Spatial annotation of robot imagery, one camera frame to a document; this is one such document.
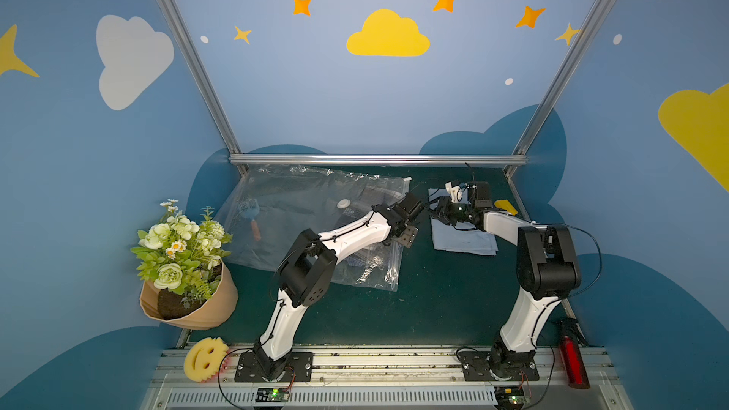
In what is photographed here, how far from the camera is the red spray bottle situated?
2.37 ft

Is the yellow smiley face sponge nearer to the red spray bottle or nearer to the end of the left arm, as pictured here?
the end of the left arm

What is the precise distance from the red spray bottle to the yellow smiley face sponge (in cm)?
91

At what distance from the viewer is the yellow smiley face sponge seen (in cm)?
72
